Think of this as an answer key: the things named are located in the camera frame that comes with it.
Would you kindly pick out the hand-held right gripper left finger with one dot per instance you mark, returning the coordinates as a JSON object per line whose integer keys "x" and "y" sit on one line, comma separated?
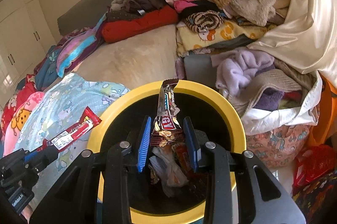
{"x": 143, "y": 145}

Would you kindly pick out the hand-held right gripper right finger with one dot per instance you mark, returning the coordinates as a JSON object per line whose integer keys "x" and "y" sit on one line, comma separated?
{"x": 191, "y": 145}

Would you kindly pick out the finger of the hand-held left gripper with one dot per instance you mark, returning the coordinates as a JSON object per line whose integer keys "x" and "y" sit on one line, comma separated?
{"x": 44, "y": 163}
{"x": 34, "y": 156}

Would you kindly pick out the orange red wrapper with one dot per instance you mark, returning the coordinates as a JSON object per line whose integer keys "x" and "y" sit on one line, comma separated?
{"x": 181, "y": 158}

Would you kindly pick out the white plastic wrapper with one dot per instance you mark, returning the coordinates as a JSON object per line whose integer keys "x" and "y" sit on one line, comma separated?
{"x": 168, "y": 174}

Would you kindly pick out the brown snack bar wrapper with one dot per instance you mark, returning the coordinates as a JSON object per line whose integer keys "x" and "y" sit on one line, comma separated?
{"x": 164, "y": 113}

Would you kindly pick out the red snack bar wrapper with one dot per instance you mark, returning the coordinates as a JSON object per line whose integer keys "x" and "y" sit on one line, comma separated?
{"x": 76, "y": 130}

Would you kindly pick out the yellow rimmed black trash bin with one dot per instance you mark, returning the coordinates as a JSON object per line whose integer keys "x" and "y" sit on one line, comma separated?
{"x": 239, "y": 134}

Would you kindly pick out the pink bear print blanket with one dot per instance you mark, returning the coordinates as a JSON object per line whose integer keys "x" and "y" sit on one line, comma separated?
{"x": 21, "y": 118}

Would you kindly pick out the red printed blanket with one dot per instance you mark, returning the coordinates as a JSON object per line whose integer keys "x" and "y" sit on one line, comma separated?
{"x": 10, "y": 108}

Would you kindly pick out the light blue cat print blanket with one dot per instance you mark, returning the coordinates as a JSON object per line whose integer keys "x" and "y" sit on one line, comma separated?
{"x": 65, "y": 102}

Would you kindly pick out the grey storage box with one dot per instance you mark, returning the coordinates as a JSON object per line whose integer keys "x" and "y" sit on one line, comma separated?
{"x": 200, "y": 65}

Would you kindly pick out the beige bed sheet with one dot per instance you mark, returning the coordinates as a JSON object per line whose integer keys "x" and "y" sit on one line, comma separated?
{"x": 126, "y": 63}

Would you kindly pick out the pink horse print cloth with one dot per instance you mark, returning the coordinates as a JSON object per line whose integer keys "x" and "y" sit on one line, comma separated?
{"x": 276, "y": 145}

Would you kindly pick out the purple towel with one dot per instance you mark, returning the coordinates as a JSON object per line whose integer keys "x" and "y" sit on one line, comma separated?
{"x": 268, "y": 100}

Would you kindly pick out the blue floral quilt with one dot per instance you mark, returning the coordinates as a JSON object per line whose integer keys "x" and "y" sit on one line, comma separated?
{"x": 48, "y": 65}

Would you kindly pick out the lilac fleece garment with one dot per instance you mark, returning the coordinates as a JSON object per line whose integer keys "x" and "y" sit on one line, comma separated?
{"x": 242, "y": 68}

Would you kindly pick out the beige knit cloth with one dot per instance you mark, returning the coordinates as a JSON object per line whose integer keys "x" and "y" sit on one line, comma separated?
{"x": 276, "y": 81}

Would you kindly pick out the purple striped pillow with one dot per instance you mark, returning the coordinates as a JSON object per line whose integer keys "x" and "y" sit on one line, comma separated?
{"x": 76, "y": 52}

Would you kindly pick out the yellow cartoon blanket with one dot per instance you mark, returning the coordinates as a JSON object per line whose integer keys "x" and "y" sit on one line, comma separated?
{"x": 226, "y": 34}

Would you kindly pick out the red pillow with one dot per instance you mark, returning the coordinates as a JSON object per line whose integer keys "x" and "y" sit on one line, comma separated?
{"x": 137, "y": 26}

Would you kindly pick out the brown striped cloth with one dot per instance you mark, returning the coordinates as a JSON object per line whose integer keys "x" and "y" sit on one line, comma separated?
{"x": 202, "y": 21}

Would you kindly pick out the red gift bag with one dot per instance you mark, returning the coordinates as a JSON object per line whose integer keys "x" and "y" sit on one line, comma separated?
{"x": 316, "y": 163}

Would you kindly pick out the white wardrobe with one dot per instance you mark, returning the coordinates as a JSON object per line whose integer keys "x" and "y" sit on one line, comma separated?
{"x": 18, "y": 29}

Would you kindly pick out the brown dotted garment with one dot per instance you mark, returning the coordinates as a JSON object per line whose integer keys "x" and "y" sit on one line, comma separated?
{"x": 123, "y": 15}

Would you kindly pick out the dark printed cloth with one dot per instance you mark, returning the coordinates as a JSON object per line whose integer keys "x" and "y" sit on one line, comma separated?
{"x": 321, "y": 197}

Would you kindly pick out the pink garment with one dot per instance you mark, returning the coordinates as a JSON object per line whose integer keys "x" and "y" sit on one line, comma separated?
{"x": 184, "y": 3}

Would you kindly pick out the beige knit scarf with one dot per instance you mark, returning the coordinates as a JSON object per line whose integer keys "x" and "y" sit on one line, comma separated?
{"x": 119, "y": 1}

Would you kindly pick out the white fleece garment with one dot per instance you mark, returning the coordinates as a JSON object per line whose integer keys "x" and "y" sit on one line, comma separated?
{"x": 252, "y": 10}

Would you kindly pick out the grey bed headboard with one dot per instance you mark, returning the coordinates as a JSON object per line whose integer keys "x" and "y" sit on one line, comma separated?
{"x": 84, "y": 7}

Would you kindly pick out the cream curtain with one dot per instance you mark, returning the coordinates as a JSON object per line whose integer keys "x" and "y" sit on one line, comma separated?
{"x": 302, "y": 29}

